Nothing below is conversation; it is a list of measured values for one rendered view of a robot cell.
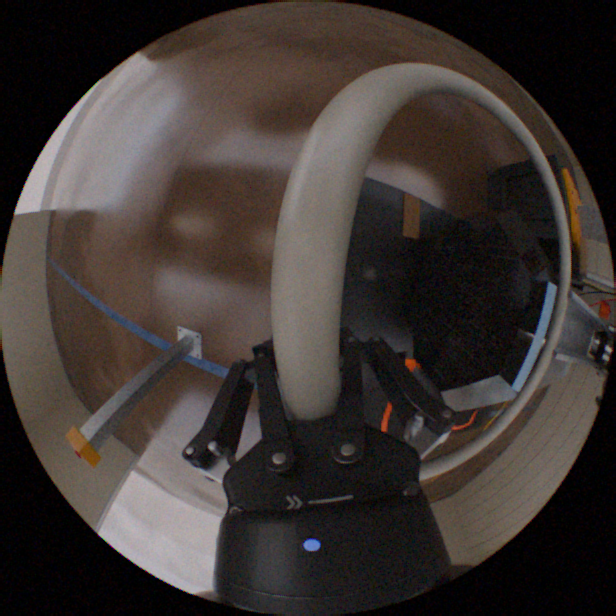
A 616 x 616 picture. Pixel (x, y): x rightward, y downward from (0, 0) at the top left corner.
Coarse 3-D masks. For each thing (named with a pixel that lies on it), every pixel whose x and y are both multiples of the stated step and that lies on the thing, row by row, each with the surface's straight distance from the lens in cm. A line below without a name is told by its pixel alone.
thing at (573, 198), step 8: (568, 176) 160; (568, 184) 152; (568, 192) 149; (576, 192) 179; (568, 200) 147; (576, 200) 165; (576, 208) 155; (576, 216) 147; (576, 224) 141; (576, 232) 137; (576, 240) 137; (576, 248) 145
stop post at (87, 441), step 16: (192, 336) 140; (176, 352) 127; (192, 352) 146; (144, 368) 116; (160, 368) 116; (128, 384) 109; (144, 384) 108; (112, 400) 103; (128, 400) 102; (96, 416) 100; (112, 416) 98; (80, 432) 100; (96, 432) 96; (112, 432) 102; (80, 448) 93; (96, 448) 99; (96, 464) 101
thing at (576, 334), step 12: (576, 300) 48; (576, 312) 59; (588, 312) 57; (564, 324) 53; (576, 324) 61; (588, 324) 71; (600, 324) 73; (612, 324) 107; (564, 336) 55; (576, 336) 63; (588, 336) 75; (612, 336) 102; (564, 348) 57; (576, 348) 66; (588, 348) 79; (576, 360) 58; (588, 360) 72
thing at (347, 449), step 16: (352, 352) 14; (352, 368) 13; (352, 384) 12; (352, 400) 10; (352, 416) 9; (336, 432) 8; (352, 432) 8; (336, 448) 8; (352, 448) 8; (336, 464) 8; (352, 464) 8
